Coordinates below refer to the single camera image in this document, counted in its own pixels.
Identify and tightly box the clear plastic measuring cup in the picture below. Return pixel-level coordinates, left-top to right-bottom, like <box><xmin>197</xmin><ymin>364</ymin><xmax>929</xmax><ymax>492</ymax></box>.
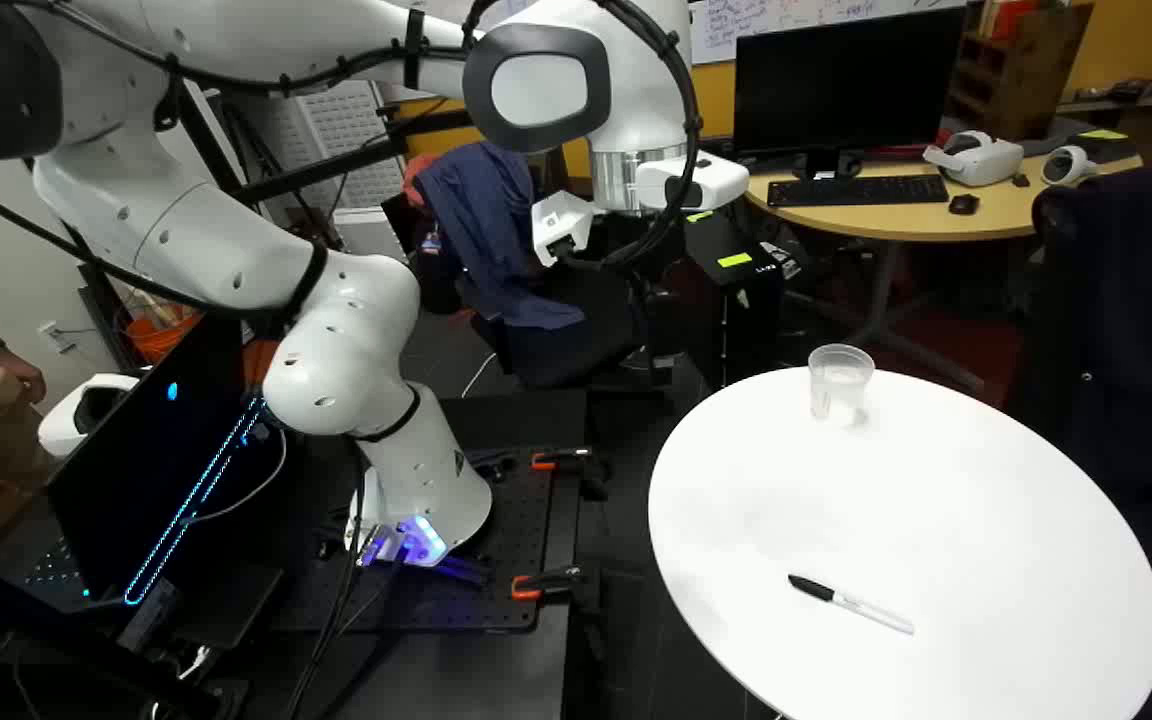
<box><xmin>809</xmin><ymin>339</ymin><xmax>879</xmax><ymax>433</ymax></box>

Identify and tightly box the black office chair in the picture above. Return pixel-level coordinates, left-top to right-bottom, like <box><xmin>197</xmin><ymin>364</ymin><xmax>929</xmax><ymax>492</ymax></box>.
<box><xmin>401</xmin><ymin>123</ymin><xmax>677</xmax><ymax>391</ymax></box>

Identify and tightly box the orange-tipped black clamp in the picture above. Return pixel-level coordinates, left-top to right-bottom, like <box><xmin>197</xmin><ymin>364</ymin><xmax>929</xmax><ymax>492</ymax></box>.
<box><xmin>507</xmin><ymin>563</ymin><xmax>606</xmax><ymax>611</ymax></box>
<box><xmin>527</xmin><ymin>443</ymin><xmax>612</xmax><ymax>505</ymax></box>

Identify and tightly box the blue jacket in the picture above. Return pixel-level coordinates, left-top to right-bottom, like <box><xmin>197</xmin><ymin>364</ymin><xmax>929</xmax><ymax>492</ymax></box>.
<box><xmin>412</xmin><ymin>136</ymin><xmax>586</xmax><ymax>336</ymax></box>

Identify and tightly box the black computer tower green label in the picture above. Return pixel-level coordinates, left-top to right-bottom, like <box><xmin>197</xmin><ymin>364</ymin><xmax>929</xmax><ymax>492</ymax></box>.
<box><xmin>681</xmin><ymin>203</ymin><xmax>797</xmax><ymax>391</ymax></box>

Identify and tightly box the black keyboard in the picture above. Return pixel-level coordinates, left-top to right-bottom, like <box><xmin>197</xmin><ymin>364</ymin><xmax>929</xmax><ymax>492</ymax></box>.
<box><xmin>763</xmin><ymin>171</ymin><xmax>950</xmax><ymax>212</ymax></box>

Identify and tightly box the white pegboard panel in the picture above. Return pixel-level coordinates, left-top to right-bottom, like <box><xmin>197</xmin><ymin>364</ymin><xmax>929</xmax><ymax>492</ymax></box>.
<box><xmin>268</xmin><ymin>78</ymin><xmax>408</xmax><ymax>215</ymax></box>

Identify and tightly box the round wooden desk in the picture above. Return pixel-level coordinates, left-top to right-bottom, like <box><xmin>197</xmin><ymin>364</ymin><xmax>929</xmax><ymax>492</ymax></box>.
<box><xmin>743</xmin><ymin>147</ymin><xmax>1149</xmax><ymax>352</ymax></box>

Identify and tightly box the whiteboard with writing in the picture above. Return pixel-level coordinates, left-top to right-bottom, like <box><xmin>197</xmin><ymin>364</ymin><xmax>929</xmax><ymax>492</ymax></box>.
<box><xmin>688</xmin><ymin>0</ymin><xmax>972</xmax><ymax>70</ymax></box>

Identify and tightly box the black and white marker pen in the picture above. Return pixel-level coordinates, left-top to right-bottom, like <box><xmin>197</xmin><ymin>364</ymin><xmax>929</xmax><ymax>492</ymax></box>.
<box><xmin>783</xmin><ymin>572</ymin><xmax>920</xmax><ymax>641</ymax></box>

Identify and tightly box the black computer monitor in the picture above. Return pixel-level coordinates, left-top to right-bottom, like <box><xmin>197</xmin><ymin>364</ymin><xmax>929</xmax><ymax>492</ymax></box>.
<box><xmin>726</xmin><ymin>4</ymin><xmax>972</xmax><ymax>171</ymax></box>

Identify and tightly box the orange box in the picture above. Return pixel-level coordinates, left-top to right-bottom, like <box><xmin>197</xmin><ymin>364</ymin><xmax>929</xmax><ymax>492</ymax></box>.
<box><xmin>126</xmin><ymin>313</ymin><xmax>205</xmax><ymax>367</ymax></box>

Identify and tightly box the white VR headset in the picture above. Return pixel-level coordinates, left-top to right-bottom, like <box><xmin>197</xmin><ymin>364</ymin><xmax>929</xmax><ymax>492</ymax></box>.
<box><xmin>33</xmin><ymin>372</ymin><xmax>143</xmax><ymax>465</ymax></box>
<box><xmin>920</xmin><ymin>128</ymin><xmax>1029</xmax><ymax>188</ymax></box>

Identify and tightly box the white VR controller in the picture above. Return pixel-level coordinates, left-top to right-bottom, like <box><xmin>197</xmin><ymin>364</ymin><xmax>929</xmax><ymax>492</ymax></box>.
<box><xmin>1036</xmin><ymin>139</ymin><xmax>1100</xmax><ymax>192</ymax></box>

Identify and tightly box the dark fabric covered chair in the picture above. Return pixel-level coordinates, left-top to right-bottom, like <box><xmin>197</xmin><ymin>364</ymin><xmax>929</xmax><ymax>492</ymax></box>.
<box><xmin>1016</xmin><ymin>155</ymin><xmax>1152</xmax><ymax>515</ymax></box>

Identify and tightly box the black diagonal stand bar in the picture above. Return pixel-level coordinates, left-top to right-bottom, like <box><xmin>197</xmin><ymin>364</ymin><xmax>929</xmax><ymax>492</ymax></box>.
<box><xmin>0</xmin><ymin>539</ymin><xmax>212</xmax><ymax>720</ymax></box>

